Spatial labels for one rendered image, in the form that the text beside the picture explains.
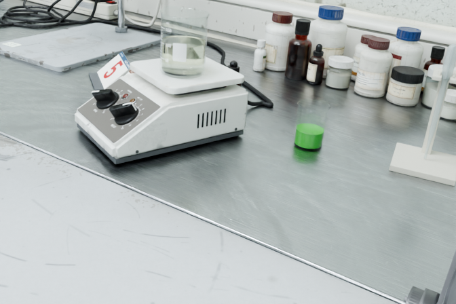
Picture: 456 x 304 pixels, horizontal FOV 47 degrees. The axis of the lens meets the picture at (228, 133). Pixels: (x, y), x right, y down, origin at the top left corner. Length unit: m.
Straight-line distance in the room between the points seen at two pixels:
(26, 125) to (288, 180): 0.37
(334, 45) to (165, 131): 0.46
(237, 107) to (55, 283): 0.35
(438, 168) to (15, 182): 0.52
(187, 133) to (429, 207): 0.30
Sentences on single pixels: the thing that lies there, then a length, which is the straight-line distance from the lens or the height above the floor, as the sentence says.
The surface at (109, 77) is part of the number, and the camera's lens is 0.91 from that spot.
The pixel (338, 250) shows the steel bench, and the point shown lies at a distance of 0.54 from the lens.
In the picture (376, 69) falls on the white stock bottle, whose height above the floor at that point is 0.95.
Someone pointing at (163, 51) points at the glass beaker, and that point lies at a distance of 0.68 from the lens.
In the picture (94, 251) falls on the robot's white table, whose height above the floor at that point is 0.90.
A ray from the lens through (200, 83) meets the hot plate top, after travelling 0.67.
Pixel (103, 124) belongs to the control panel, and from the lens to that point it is 0.68.
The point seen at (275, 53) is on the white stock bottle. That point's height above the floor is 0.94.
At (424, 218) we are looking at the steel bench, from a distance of 0.63.
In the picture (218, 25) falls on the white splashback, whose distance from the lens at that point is 1.24.
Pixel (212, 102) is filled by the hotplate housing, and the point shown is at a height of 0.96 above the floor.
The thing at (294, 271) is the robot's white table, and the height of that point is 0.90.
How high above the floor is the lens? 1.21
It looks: 24 degrees down
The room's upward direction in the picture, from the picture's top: 5 degrees clockwise
